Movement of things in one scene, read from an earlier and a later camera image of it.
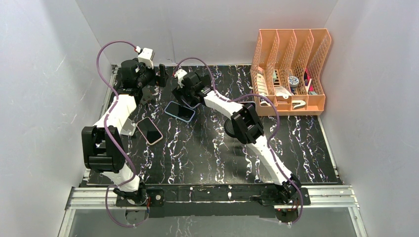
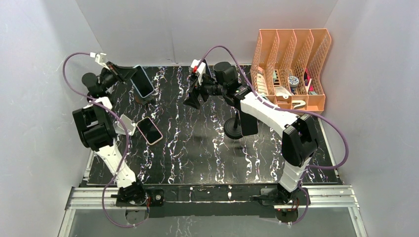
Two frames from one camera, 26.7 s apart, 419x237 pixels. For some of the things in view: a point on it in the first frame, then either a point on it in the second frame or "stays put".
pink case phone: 151,134 stays put
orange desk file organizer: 286,65 stays put
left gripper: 162,80 -> 124,73
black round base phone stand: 229,128 stays put
